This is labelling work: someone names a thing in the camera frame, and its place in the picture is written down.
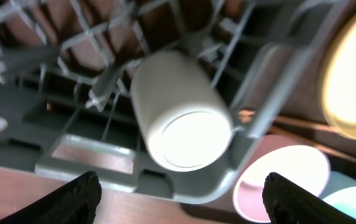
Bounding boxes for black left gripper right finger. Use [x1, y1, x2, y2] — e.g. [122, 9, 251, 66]
[262, 172, 356, 224]

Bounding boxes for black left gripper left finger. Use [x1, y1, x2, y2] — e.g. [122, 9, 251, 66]
[0, 171, 102, 224]

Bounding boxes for light blue bowl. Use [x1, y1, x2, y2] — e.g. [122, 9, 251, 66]
[319, 171, 356, 219]

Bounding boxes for white cup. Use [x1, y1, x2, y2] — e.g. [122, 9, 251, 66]
[131, 50, 233, 172]

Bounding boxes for grey dishwasher rack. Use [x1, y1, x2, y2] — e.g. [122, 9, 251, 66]
[0, 0, 353, 205]

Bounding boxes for pink bowl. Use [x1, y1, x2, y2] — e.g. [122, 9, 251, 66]
[232, 134, 331, 223]

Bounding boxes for lower wooden chopstick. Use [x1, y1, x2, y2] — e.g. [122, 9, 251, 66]
[269, 126, 356, 162]

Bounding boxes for yellow plate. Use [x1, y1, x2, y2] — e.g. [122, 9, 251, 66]
[319, 13, 356, 140]

